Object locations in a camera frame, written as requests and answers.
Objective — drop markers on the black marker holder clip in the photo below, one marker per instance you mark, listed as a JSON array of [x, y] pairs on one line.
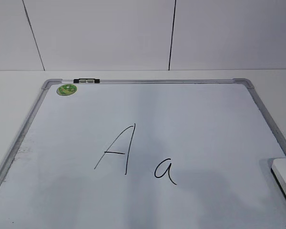
[[86, 80]]

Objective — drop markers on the green round sticker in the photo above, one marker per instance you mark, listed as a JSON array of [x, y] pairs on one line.
[[66, 89]]

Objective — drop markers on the white whiteboard with aluminium frame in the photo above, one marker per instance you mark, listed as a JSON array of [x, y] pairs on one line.
[[145, 156]]

